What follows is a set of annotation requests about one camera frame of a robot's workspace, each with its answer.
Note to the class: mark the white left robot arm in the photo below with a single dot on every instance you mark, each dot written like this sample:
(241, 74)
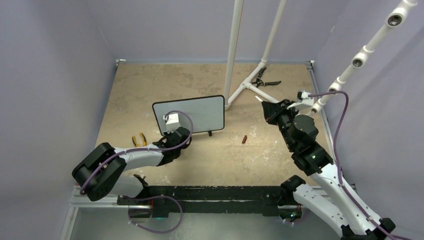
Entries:
(99, 172)

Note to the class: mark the white pipe with camera sockets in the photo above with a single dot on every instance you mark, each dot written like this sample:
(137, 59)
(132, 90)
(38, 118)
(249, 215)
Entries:
(393, 20)

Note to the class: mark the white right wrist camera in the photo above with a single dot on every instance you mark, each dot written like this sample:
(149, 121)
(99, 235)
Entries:
(304, 101)

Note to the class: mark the yellow-handled pliers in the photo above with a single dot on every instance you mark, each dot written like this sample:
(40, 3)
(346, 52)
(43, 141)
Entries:
(139, 143)

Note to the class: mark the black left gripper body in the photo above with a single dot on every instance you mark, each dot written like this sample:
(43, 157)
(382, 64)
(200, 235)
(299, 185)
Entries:
(167, 135)

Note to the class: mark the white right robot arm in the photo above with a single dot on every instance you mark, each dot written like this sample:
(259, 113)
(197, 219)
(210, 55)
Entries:
(343, 210)

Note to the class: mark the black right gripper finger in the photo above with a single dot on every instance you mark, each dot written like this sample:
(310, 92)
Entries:
(286, 106)
(271, 110)

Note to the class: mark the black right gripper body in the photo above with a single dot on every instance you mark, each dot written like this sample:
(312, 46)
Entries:
(284, 120)

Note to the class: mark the white PVC pipe frame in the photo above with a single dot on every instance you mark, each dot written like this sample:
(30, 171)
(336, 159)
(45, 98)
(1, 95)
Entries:
(263, 32)

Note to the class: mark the black-framed small whiteboard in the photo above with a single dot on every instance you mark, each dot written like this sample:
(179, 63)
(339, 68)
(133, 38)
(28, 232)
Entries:
(207, 113)

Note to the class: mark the aluminium frame rail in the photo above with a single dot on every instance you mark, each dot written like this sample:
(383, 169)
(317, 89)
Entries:
(103, 220)

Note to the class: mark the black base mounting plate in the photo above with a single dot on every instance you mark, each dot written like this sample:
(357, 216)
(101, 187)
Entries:
(264, 200)

